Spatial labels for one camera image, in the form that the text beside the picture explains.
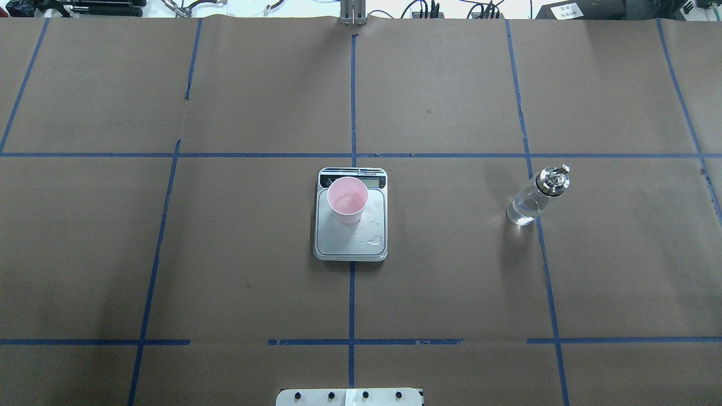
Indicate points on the pink plastic cup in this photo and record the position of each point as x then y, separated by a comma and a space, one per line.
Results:
347, 197

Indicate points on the clear glass sauce bottle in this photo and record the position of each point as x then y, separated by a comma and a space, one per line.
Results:
542, 190

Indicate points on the digital kitchen scale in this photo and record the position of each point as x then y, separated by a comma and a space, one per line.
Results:
365, 240

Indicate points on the black folded tripod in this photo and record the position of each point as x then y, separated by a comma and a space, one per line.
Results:
95, 8

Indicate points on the aluminium frame post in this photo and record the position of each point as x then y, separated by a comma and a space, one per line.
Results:
353, 13

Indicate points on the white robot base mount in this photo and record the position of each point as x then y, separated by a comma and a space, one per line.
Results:
351, 396

